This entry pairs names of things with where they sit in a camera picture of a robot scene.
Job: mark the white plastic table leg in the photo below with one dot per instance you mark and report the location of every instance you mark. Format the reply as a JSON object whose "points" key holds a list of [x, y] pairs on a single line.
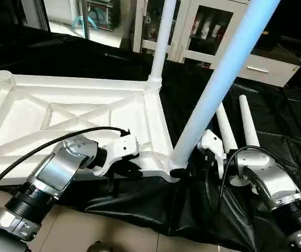
{"points": [[248, 121], [225, 126], [224, 79], [162, 37]]}

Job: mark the white plastic table top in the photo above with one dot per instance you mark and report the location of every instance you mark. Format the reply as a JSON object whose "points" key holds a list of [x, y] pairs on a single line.
{"points": [[35, 110]]}

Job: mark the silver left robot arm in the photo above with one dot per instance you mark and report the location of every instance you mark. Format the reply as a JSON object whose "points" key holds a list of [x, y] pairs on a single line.
{"points": [[56, 173]]}

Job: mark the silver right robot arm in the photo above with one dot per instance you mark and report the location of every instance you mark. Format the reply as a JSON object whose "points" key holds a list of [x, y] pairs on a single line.
{"points": [[268, 178]]}

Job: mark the black work surface mat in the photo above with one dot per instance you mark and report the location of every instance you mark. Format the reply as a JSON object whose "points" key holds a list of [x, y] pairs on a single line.
{"points": [[140, 205]]}

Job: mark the black left robot foot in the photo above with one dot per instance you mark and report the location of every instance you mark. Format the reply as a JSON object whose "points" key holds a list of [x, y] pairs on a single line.
{"points": [[99, 248]]}

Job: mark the white drawer unit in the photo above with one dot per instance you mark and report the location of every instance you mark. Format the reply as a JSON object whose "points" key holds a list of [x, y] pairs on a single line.
{"points": [[266, 71]]}

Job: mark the white glass door cabinet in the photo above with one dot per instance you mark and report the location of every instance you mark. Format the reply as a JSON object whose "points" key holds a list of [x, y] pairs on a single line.
{"points": [[205, 31]]}

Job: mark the colourful background box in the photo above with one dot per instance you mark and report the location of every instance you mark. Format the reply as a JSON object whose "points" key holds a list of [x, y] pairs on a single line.
{"points": [[100, 13]]}

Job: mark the black vertical pole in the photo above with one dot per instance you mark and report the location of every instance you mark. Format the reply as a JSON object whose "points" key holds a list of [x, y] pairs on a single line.
{"points": [[45, 16]]}

